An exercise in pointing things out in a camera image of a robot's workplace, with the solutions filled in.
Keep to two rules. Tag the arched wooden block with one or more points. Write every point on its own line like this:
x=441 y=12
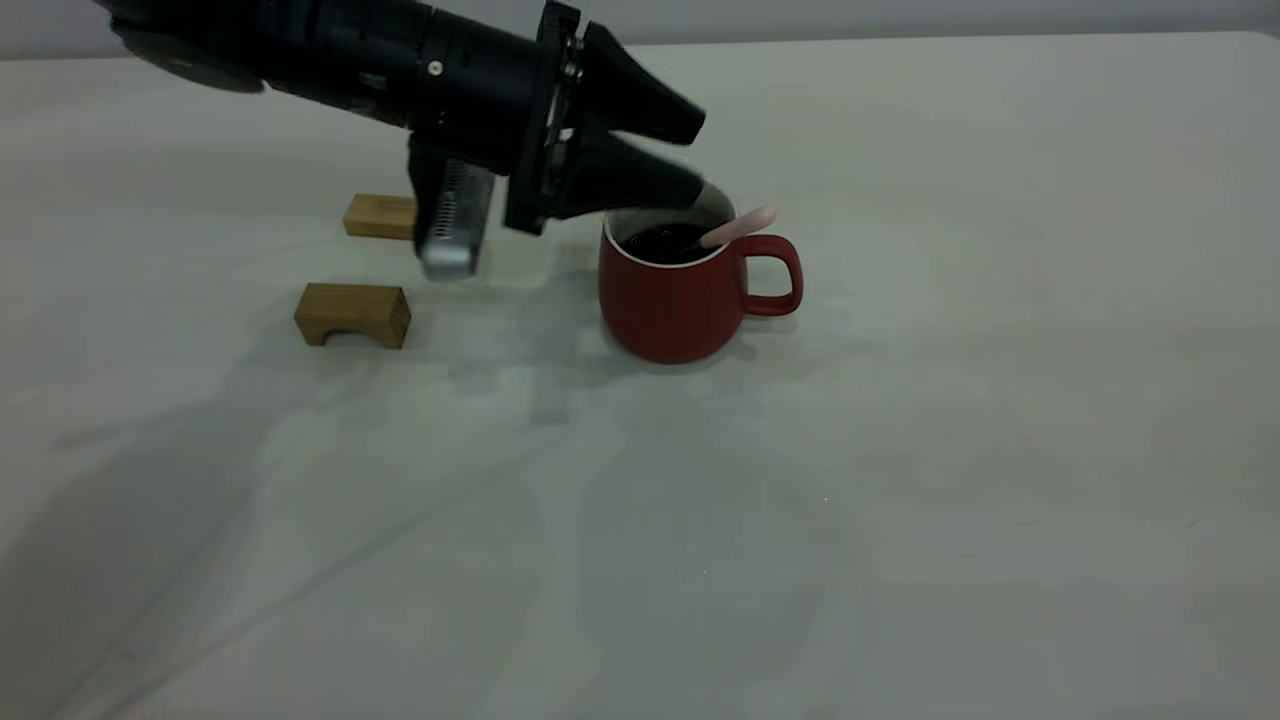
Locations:
x=385 y=313

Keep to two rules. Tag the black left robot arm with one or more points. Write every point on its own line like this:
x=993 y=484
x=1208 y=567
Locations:
x=300 y=45

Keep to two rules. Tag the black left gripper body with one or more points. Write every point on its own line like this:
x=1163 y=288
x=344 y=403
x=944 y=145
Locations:
x=490 y=90

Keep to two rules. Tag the flat wooden block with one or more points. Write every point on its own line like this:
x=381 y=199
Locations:
x=380 y=217

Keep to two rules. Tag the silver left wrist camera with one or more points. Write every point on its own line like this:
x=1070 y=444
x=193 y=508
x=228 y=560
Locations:
x=452 y=225

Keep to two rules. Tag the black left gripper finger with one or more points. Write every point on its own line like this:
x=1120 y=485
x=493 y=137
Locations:
x=630 y=95
x=625 y=180

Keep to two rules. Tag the red ceramic mug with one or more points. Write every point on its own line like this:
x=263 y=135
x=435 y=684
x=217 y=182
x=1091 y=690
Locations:
x=670 y=310

